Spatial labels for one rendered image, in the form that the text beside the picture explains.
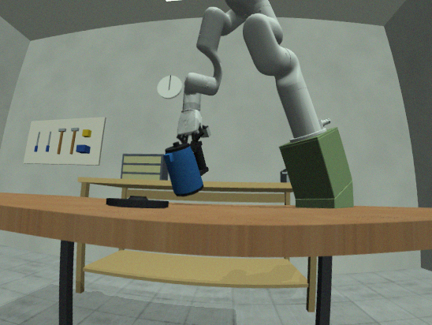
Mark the blue electric kettle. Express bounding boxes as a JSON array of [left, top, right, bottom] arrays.
[[163, 141, 209, 196]]

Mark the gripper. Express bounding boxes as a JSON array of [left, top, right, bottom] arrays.
[[177, 109, 204, 152]]

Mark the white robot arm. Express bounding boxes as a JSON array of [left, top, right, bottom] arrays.
[[181, 0, 331, 143]]

